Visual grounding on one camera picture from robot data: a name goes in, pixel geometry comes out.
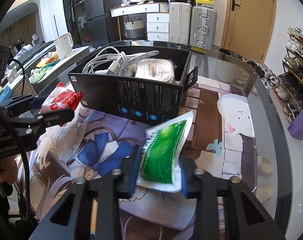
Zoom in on red white balloon packet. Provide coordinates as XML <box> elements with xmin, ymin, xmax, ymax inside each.
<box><xmin>40</xmin><ymin>82</ymin><xmax>83</xmax><ymax>113</ymax></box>

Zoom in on white charging cable bundle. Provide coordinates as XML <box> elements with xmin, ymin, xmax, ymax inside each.
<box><xmin>82</xmin><ymin>45</ymin><xmax>160</xmax><ymax>77</ymax></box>

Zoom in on green white snack packet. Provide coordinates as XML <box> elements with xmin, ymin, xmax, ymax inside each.
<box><xmin>136</xmin><ymin>112</ymin><xmax>194</xmax><ymax>193</ymax></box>

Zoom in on cream rope bundle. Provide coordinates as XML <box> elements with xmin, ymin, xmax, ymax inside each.
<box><xmin>134</xmin><ymin>58</ymin><xmax>177</xmax><ymax>84</ymax></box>

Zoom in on person's left hand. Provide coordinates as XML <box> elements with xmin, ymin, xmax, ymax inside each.
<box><xmin>0</xmin><ymin>156</ymin><xmax>18</xmax><ymax>185</ymax></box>

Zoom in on grey side cabinet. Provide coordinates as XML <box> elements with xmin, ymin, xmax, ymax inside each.
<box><xmin>0</xmin><ymin>45</ymin><xmax>91</xmax><ymax>98</ymax></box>

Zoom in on white electric kettle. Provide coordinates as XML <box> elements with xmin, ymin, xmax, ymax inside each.
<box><xmin>54</xmin><ymin>33</ymin><xmax>74</xmax><ymax>60</ymax></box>

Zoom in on black cardboard box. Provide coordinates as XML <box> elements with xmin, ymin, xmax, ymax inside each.
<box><xmin>68</xmin><ymin>41</ymin><xmax>198</xmax><ymax>125</ymax></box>

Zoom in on dark wardrobe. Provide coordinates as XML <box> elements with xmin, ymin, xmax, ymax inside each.
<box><xmin>63</xmin><ymin>0</ymin><xmax>91</xmax><ymax>48</ymax></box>

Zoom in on black refrigerator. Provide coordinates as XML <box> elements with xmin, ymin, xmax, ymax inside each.
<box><xmin>84</xmin><ymin>0</ymin><xmax>121</xmax><ymax>48</ymax></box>

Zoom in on woven laundry basket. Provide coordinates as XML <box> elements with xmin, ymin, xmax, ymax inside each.
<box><xmin>124</xmin><ymin>17</ymin><xmax>146</xmax><ymax>40</ymax></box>

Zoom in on wooden shoe rack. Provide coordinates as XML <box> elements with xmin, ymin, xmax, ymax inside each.
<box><xmin>270</xmin><ymin>27</ymin><xmax>303</xmax><ymax>123</ymax></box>

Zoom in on white dresser desk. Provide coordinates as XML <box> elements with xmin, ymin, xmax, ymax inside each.
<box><xmin>110</xmin><ymin>3</ymin><xmax>169</xmax><ymax>42</ymax></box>

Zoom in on white trash bin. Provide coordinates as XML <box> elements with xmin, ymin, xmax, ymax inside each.
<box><xmin>215</xmin><ymin>48</ymin><xmax>244</xmax><ymax>83</ymax></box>

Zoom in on white hard suitcase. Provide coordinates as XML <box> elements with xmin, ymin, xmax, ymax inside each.
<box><xmin>169</xmin><ymin>2</ymin><xmax>192</xmax><ymax>45</ymax></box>

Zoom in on silver aluminium suitcase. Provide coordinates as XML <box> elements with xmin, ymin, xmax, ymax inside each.
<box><xmin>189</xmin><ymin>6</ymin><xmax>217</xmax><ymax>50</ymax></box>

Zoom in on wooden door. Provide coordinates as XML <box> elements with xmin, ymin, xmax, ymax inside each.
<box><xmin>221</xmin><ymin>0</ymin><xmax>276</xmax><ymax>63</ymax></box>

